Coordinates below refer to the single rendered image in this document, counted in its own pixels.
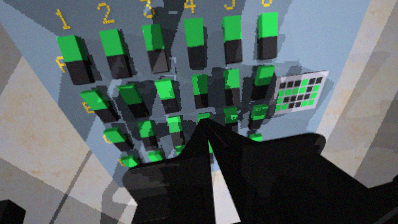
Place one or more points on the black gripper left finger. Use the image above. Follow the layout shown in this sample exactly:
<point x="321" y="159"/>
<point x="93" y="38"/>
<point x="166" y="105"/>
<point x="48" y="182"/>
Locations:
<point x="190" y="169"/>

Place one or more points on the grey switch panel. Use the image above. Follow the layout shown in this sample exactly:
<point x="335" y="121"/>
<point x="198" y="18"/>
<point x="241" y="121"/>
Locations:
<point x="134" y="77"/>

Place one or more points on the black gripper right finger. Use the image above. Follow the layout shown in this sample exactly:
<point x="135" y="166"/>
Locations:
<point x="239" y="159"/>

